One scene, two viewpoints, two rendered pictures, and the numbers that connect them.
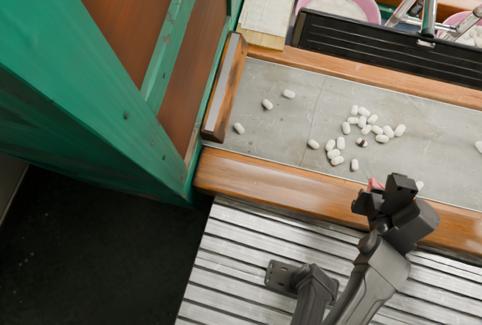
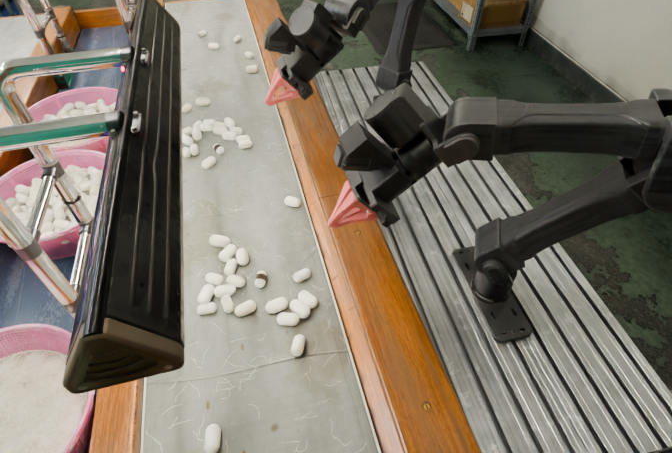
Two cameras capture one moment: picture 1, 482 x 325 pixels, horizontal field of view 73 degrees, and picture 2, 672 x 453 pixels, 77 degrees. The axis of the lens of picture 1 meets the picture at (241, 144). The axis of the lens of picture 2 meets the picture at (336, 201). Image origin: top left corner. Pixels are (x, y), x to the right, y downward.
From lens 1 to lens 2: 0.43 m
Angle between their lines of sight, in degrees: 52
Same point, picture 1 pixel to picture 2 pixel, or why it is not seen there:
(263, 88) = not seen: outside the picture
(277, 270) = (502, 324)
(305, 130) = (278, 372)
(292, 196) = (407, 333)
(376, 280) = (507, 112)
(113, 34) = not seen: outside the picture
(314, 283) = (509, 237)
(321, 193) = (373, 296)
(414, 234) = (419, 104)
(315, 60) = (116, 417)
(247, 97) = not seen: outside the picture
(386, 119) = (205, 263)
